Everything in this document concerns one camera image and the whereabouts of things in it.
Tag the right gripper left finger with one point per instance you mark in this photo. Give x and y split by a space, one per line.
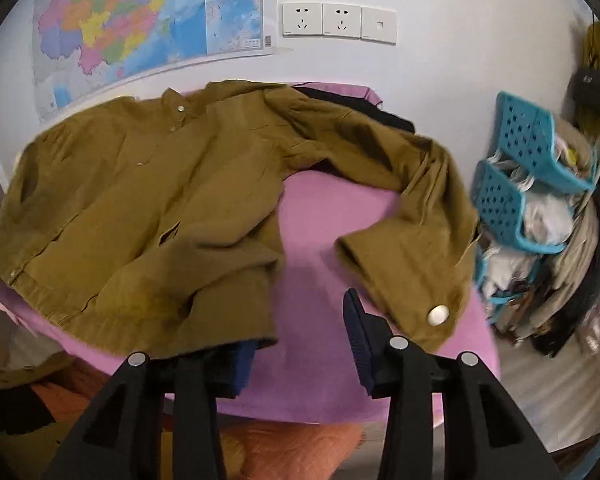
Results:
119 434

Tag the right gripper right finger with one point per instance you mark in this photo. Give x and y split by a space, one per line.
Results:
486 436

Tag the olive brown jacket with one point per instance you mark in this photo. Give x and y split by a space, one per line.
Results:
151 225

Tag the beige clothes pile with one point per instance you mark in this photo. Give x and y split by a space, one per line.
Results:
542 298

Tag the pink floral bed sheet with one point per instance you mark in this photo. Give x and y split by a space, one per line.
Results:
307 375

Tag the lower turquoise perforated basket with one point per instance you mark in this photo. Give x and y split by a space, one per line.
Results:
500 205

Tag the turquoise perforated basket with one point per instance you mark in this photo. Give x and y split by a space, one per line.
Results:
500 205
526 133

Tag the upper turquoise perforated basket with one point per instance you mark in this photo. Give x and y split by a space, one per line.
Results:
526 133

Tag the black garment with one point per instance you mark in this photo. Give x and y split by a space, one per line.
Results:
360 105

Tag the black handbag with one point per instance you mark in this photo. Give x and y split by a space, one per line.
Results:
586 87

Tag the colourful wall map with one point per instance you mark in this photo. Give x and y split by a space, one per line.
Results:
82 46

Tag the white middle wall socket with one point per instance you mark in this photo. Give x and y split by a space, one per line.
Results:
341 20

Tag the white wall socket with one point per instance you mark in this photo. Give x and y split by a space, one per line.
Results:
302 19
341 20

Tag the white left wall socket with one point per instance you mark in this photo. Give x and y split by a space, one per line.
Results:
302 19

